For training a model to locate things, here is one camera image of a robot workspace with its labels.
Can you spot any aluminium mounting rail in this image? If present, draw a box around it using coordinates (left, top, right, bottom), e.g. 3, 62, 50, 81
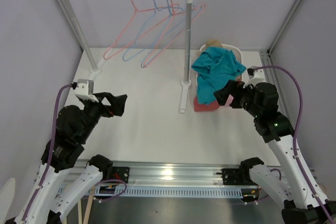
113, 161, 239, 187

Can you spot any coral red t-shirt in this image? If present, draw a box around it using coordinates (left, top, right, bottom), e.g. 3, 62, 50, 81
193, 96, 219, 112

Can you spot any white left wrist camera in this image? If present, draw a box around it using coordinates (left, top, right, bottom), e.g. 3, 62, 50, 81
72, 79, 99, 102

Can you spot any light blue wire hanger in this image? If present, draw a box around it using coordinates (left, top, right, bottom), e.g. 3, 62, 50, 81
122, 0, 184, 62
141, 0, 205, 68

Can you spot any pink t-shirt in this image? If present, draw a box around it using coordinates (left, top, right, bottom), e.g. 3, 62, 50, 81
225, 95, 234, 107

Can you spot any beige wooden hangers left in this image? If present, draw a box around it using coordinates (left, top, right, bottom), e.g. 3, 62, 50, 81
77, 186, 96, 224

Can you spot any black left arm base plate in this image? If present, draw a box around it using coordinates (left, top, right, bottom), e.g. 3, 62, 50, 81
103, 166, 130, 184

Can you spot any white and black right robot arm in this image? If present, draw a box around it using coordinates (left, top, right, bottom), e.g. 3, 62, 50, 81
214, 80, 335, 223

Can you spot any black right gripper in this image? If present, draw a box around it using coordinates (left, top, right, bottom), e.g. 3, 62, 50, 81
213, 80, 261, 119

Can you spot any white perforated plastic basket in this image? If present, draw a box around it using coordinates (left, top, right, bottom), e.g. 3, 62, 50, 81
195, 43, 244, 83

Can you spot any pink wire hanger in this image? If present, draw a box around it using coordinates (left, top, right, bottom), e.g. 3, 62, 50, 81
141, 0, 206, 68

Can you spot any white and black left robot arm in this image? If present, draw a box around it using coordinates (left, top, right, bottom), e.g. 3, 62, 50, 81
3, 92, 128, 223

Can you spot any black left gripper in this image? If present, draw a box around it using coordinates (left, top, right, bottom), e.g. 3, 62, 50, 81
78, 91, 127, 142

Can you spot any white and grey clothes rack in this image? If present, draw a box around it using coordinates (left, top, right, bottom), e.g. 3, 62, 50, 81
61, 0, 192, 114

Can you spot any teal t-shirt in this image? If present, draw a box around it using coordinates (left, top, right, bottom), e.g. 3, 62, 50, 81
192, 47, 246, 105

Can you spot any tan t-shirt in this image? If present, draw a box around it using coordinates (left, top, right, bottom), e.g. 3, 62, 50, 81
204, 39, 244, 83

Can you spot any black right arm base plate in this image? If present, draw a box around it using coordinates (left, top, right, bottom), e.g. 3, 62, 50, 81
216, 168, 257, 186

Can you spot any white slotted cable duct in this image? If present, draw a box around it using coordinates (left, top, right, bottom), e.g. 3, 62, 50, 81
57, 185, 244, 198

